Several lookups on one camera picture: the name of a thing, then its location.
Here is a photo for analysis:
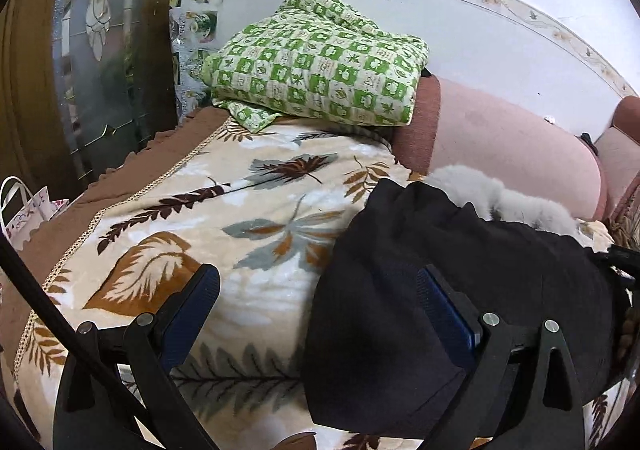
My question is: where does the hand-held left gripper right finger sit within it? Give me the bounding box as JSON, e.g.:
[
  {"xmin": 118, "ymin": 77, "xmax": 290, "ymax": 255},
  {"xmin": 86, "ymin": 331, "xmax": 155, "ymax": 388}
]
[{"xmin": 416, "ymin": 264, "xmax": 587, "ymax": 450}]

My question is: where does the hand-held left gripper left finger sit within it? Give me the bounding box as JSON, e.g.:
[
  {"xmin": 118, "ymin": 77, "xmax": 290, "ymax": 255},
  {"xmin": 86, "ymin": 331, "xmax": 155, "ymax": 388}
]
[{"xmin": 52, "ymin": 262, "xmax": 222, "ymax": 450}]

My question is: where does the black coat with fur collar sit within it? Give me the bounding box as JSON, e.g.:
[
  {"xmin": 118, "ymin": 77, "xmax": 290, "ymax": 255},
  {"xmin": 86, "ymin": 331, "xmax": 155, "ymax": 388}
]
[{"xmin": 302, "ymin": 164, "xmax": 626, "ymax": 438}]

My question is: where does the striped brown sofa cushion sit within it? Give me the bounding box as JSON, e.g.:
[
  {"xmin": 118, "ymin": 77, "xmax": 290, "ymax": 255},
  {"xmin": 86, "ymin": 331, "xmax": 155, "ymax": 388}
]
[{"xmin": 609, "ymin": 187, "xmax": 640, "ymax": 252}]

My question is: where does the leaf print blanket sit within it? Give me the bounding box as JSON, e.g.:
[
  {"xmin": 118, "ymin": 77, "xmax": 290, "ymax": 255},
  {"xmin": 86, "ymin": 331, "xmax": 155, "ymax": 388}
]
[{"xmin": 0, "ymin": 105, "xmax": 623, "ymax": 450}]

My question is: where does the pink sofa armrest cushion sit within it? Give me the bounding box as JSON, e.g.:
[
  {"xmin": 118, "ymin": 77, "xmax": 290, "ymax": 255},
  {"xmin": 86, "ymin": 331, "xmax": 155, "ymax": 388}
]
[{"xmin": 592, "ymin": 95, "xmax": 640, "ymax": 222}]

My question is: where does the pink sofa backrest cushion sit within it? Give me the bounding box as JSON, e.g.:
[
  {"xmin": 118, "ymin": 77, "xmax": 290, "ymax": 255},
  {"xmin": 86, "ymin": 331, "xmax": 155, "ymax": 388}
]
[{"xmin": 392, "ymin": 75, "xmax": 608, "ymax": 222}]

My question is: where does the white paper gift bag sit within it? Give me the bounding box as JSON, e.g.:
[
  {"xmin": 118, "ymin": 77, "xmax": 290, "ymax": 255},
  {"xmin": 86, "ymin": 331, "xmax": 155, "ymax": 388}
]
[{"xmin": 0, "ymin": 176, "xmax": 71, "ymax": 252}]

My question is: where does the printed plastic bag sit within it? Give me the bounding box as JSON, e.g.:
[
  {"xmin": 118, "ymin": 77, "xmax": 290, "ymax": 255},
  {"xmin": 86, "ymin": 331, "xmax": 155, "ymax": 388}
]
[{"xmin": 169, "ymin": 0, "xmax": 222, "ymax": 107}]

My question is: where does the wooden door with patterned glass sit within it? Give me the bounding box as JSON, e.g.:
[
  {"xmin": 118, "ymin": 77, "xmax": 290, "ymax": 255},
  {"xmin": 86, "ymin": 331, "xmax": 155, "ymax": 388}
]
[{"xmin": 0, "ymin": 0, "xmax": 201, "ymax": 203}]

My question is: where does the green checkered quilt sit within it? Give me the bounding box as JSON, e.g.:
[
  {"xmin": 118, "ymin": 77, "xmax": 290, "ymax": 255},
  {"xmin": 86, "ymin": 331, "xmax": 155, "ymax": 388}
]
[{"xmin": 200, "ymin": 0, "xmax": 431, "ymax": 127}]

